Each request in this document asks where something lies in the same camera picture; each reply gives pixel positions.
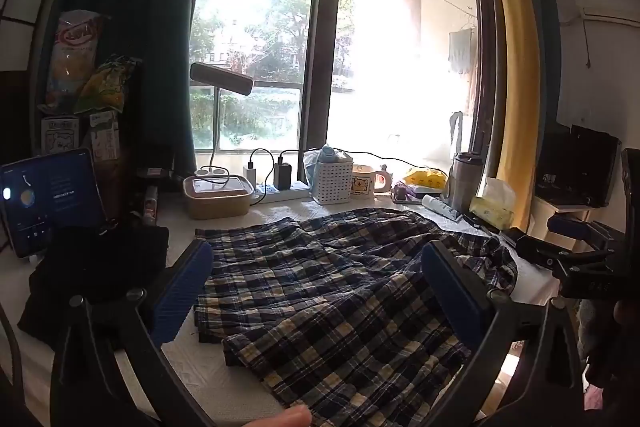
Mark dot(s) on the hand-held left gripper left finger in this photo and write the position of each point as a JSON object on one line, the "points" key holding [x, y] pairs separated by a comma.
{"points": [[181, 294]]}

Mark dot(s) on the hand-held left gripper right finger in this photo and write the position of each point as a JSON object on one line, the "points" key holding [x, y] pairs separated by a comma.
{"points": [[452, 294]]}

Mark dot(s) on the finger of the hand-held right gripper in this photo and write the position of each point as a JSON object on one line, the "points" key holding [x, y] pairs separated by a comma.
{"points": [[567, 227], [532, 249]]}

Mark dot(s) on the plaid flannel shirt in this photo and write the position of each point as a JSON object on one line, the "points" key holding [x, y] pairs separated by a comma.
{"points": [[325, 297]]}

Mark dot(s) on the person's left hand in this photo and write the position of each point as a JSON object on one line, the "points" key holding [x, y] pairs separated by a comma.
{"points": [[285, 418]]}

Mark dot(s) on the yellow tissue pack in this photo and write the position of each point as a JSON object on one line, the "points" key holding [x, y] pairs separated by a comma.
{"points": [[492, 207]]}

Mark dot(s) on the black box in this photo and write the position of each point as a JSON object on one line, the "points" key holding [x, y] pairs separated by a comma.
{"points": [[575, 167]]}

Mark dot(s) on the white tube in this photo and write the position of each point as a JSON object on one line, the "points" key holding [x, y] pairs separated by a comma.
{"points": [[440, 207]]}

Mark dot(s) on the black cloth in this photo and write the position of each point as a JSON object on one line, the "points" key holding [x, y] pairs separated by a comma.
{"points": [[100, 257]]}

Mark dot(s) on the grey tumbler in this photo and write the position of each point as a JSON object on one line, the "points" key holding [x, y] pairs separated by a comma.
{"points": [[466, 182]]}

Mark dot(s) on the dark tube with red label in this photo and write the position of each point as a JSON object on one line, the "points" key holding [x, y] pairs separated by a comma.
{"points": [[150, 204]]}

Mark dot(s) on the beige food container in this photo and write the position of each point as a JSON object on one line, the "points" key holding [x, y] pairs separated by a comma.
{"points": [[217, 199]]}

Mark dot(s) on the white textured tablecloth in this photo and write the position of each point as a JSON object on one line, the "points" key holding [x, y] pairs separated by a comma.
{"points": [[225, 387]]}

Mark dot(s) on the yellow packet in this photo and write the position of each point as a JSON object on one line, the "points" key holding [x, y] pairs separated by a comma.
{"points": [[425, 179]]}

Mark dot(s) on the white charger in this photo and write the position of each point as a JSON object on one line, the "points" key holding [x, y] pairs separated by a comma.
{"points": [[250, 174]]}

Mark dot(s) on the cream mug with bear print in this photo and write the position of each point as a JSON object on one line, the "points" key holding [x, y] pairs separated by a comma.
{"points": [[362, 184]]}

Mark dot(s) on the white power strip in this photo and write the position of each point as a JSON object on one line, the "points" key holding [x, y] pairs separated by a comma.
{"points": [[290, 193]]}

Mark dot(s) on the black charger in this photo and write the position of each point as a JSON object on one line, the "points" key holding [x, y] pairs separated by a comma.
{"points": [[282, 176]]}

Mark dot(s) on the white perforated basket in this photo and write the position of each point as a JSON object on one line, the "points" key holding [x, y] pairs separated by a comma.
{"points": [[332, 184]]}

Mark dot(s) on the tablet computer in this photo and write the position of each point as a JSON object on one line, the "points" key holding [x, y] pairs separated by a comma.
{"points": [[50, 197]]}

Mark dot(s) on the white printed carton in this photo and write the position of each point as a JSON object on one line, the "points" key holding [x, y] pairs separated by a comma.
{"points": [[104, 137]]}

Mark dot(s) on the light blue plastic bag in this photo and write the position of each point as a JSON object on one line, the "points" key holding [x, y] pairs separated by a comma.
{"points": [[308, 172]]}

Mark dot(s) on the yellow curtain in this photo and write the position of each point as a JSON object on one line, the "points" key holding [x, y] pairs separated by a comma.
{"points": [[510, 57]]}

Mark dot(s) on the blue roll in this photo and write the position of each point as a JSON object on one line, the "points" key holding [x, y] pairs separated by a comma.
{"points": [[330, 153]]}

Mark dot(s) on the white box with bear print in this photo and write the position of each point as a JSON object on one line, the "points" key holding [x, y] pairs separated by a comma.
{"points": [[60, 134]]}

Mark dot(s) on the hanging grey clothes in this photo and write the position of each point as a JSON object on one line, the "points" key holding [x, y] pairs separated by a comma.
{"points": [[460, 49]]}

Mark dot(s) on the green and yellow snack bag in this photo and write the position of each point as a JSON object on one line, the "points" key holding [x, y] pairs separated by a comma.
{"points": [[107, 87]]}

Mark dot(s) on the white desk lamp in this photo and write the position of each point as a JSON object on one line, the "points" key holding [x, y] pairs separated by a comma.
{"points": [[220, 77]]}

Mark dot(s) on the white air conditioner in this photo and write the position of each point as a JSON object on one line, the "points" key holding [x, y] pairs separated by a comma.
{"points": [[607, 7]]}

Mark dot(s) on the red and white snack bag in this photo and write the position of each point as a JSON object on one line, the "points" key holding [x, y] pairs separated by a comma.
{"points": [[75, 52]]}

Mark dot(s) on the dark green curtain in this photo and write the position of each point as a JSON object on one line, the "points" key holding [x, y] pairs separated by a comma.
{"points": [[150, 7]]}

